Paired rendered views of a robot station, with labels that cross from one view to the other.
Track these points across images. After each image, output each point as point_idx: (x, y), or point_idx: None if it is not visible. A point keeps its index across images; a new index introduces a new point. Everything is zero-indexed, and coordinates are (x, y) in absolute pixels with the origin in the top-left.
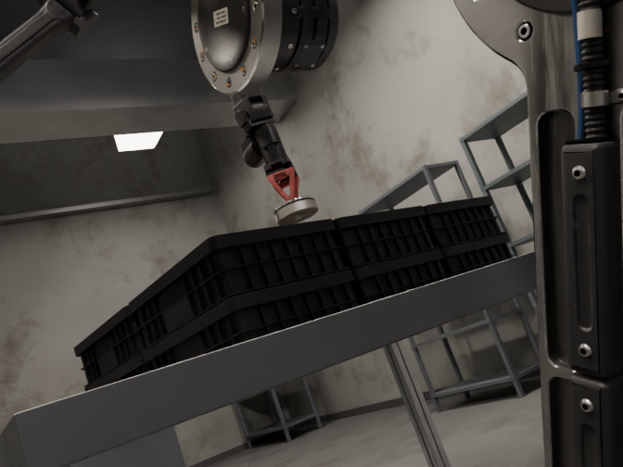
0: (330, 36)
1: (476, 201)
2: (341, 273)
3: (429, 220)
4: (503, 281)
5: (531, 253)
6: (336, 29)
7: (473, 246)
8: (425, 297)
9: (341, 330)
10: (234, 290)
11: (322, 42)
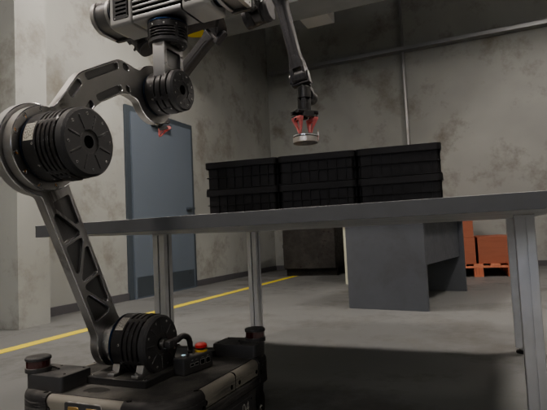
0: (172, 104)
1: (414, 146)
2: (267, 187)
3: (359, 159)
4: (146, 224)
5: (162, 217)
6: (173, 101)
7: (389, 180)
8: (116, 224)
9: (91, 226)
10: (210, 188)
11: (170, 106)
